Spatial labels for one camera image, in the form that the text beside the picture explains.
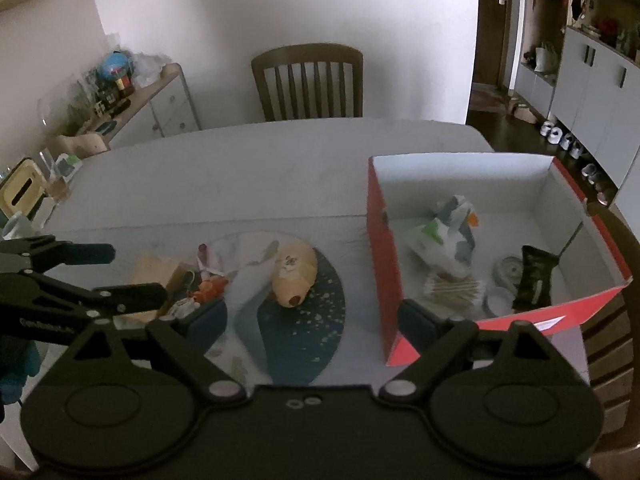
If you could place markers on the white green mug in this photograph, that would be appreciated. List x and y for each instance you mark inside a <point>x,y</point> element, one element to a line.
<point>19,226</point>

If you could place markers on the patterned doormat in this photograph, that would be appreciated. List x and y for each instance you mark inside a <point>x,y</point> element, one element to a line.
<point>487,98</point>

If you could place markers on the black striped pouch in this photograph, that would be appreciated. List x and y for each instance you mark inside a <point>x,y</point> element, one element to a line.
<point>535,277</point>

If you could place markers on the white green patterned packet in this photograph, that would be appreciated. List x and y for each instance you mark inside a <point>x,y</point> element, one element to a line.
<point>442,240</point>

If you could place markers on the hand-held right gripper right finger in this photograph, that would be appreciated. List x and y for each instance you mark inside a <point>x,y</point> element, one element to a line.
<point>415,320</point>

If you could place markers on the white wooden sideboard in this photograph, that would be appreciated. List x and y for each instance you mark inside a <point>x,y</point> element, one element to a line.
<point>160,107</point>

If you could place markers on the small white round container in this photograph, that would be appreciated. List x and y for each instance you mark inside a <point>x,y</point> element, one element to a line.
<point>500,302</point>

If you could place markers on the white crumpled bag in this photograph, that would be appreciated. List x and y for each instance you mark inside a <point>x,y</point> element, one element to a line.
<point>225,255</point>

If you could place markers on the cotton swab box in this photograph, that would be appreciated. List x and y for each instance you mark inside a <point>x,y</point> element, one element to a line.
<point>452,291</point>

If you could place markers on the small orange toy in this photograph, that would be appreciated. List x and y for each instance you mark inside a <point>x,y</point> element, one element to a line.
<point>211,287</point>

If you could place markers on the grey wall cabinet unit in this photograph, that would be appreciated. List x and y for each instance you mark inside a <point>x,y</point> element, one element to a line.
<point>595,75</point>

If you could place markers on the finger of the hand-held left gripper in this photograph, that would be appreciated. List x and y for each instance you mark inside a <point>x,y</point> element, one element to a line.
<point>75,254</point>
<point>135,297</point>

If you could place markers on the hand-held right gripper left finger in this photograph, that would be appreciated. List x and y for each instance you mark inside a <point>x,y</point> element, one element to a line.
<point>207,321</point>

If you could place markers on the grey white tape roll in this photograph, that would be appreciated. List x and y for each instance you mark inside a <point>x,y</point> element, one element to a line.
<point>507,270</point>

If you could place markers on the slatted wooden chair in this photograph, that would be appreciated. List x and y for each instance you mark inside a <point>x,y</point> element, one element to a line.
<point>307,85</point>

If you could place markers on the person's left hand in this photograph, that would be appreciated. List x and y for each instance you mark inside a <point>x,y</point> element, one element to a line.
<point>17,367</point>

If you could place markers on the brown cardboard box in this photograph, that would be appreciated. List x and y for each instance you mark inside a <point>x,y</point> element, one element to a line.
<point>155,272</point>

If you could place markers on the white plastic bag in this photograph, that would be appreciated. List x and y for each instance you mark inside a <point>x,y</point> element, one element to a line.
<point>147,67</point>

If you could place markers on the yellow tissue box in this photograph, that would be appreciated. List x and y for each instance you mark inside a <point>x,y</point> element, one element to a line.
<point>22,190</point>

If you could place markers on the curved back wooden chair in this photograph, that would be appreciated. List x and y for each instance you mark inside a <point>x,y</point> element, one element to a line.
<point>607,340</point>

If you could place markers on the red cardboard box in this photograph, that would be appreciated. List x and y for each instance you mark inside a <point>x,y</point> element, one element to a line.
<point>385,260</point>

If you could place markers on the beige plush dog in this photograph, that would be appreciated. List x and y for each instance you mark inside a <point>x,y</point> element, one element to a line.
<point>295,272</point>

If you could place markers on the dark wooden door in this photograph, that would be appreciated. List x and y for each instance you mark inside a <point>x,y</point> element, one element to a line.
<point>492,35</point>

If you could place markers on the row of white shoes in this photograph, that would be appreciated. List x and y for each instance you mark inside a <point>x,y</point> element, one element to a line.
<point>570,142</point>

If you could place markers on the blue globe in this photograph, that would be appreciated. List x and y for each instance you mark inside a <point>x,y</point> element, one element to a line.
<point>116,65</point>

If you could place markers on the clear glass jar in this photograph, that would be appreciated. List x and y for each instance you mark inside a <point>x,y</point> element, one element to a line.
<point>60,175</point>

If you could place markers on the round blue white placemat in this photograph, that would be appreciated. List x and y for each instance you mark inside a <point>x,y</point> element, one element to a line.
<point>305,330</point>

